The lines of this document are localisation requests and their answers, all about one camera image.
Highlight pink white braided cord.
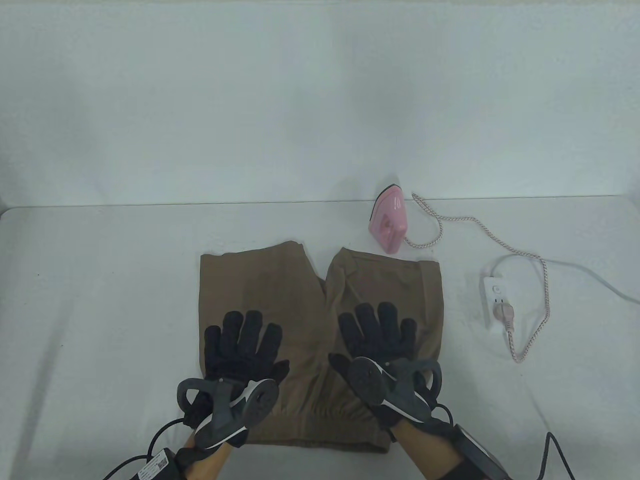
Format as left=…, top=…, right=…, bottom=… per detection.
left=402, top=192, right=551, bottom=363

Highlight brown shorts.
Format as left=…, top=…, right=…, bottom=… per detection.
left=200, top=241, right=445, bottom=453

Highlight black wrist strap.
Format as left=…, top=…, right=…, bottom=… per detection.
left=436, top=460, right=483, bottom=480

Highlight white power cable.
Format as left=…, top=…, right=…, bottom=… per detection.
left=487, top=253, right=640, bottom=302

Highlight person's left forearm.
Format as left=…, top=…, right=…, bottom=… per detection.
left=182, top=435, right=236, bottom=480

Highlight white power strip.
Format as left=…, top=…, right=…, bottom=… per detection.
left=481, top=274, right=508, bottom=332

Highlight person's right hand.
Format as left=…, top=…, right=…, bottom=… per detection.
left=327, top=301, right=453, bottom=442

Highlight black sensor box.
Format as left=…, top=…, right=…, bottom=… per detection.
left=452, top=425, right=506, bottom=480
left=135, top=447, right=187, bottom=480

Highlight pink electric iron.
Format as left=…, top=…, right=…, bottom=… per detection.
left=368, top=184, right=408, bottom=255

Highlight white table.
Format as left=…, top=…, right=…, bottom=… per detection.
left=0, top=196, right=640, bottom=480

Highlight person's left hand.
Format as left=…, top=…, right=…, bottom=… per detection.
left=182, top=310, right=291, bottom=428

